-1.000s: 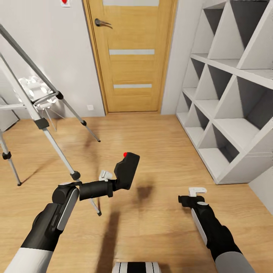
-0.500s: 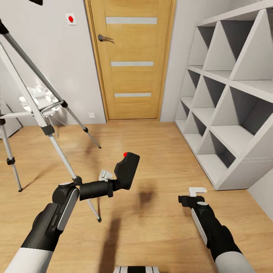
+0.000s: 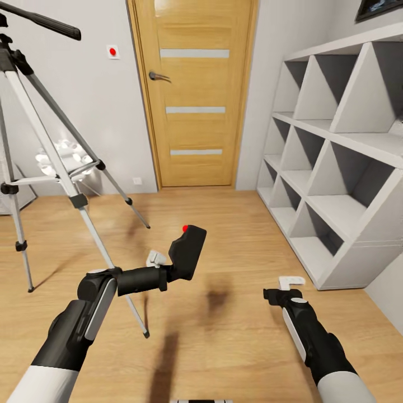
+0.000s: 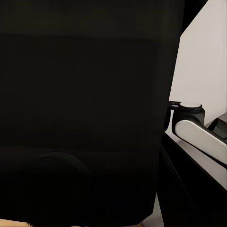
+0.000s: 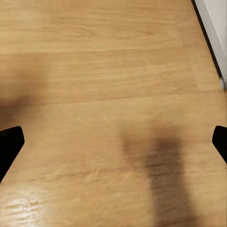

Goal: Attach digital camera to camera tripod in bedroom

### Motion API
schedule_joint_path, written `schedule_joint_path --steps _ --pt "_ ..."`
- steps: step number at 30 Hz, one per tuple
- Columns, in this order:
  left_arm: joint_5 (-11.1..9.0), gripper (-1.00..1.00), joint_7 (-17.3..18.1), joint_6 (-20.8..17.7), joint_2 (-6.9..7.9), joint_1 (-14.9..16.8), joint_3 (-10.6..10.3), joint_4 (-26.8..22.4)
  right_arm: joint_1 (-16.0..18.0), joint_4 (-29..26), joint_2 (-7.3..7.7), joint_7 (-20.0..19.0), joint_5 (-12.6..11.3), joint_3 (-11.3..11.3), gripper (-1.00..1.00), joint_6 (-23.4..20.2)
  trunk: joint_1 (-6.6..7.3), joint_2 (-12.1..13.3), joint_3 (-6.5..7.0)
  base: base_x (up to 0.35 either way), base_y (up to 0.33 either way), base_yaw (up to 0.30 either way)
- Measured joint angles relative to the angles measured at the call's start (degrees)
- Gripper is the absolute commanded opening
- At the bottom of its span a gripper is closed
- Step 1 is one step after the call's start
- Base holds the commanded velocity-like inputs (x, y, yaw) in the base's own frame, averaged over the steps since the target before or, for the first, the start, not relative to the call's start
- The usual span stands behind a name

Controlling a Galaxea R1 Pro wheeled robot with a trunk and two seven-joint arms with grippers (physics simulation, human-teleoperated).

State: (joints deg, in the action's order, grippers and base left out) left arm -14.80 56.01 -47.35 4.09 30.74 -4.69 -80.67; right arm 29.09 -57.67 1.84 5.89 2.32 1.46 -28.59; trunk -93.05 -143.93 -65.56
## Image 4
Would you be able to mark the digital camera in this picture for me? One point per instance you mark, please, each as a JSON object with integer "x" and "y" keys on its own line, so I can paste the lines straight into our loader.
{"x": 84, "y": 91}

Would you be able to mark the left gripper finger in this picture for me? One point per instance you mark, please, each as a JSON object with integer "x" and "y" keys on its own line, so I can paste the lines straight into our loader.
{"x": 188, "y": 195}

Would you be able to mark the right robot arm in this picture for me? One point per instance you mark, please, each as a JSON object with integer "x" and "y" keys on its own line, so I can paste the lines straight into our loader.
{"x": 188, "y": 125}

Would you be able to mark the desk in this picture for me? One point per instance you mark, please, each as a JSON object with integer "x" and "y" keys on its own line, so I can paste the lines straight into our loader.
{"x": 215, "y": 169}

